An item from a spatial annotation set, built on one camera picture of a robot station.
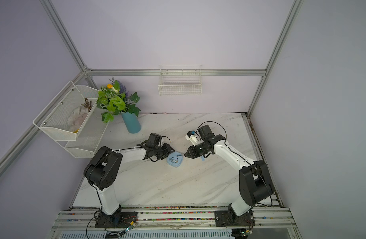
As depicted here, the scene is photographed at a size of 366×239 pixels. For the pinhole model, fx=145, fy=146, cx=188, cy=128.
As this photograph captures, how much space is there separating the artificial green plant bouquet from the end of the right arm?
1.37 ft

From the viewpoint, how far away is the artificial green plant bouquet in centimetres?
80

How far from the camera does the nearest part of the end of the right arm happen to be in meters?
0.64
